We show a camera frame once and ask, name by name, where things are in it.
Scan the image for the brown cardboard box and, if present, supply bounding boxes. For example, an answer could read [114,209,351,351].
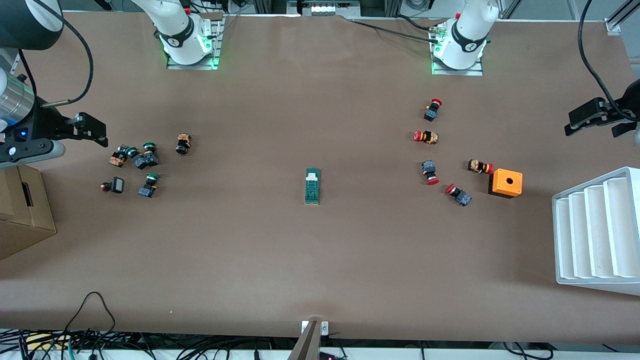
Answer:
[0,164,57,261]

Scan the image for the white stepped tray rack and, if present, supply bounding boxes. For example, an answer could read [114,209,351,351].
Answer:
[552,166,640,297]

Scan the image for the red mushroom button blue base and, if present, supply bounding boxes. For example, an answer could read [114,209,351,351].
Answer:
[423,98,443,122]
[421,160,440,186]
[445,183,473,207]

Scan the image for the black device white lights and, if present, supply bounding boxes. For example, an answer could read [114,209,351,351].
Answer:
[287,0,362,17]

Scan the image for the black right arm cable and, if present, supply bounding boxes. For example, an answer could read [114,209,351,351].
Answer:
[17,0,95,108]

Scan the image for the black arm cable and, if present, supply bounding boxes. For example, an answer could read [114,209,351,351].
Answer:
[17,0,95,108]
[578,0,640,122]

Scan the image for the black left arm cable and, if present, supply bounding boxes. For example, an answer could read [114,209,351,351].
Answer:
[578,0,640,122]

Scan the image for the aluminium frame rail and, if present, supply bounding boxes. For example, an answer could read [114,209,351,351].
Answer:
[604,0,640,36]

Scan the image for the orange button enclosure box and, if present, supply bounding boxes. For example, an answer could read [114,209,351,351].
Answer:
[488,168,524,200]

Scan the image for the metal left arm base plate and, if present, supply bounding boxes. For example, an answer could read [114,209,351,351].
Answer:
[431,22,484,77]

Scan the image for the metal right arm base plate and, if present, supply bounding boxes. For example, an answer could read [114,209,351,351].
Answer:
[166,15,223,71]

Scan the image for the black looped table cable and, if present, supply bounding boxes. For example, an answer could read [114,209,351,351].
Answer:
[64,291,119,346]

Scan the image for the black cable bundle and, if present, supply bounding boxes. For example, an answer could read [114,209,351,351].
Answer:
[0,327,281,360]

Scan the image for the black base power cable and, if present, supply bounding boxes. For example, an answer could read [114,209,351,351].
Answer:
[349,14,443,42]

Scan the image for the aluminium camera post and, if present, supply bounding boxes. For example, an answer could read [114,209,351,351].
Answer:
[287,320,331,360]

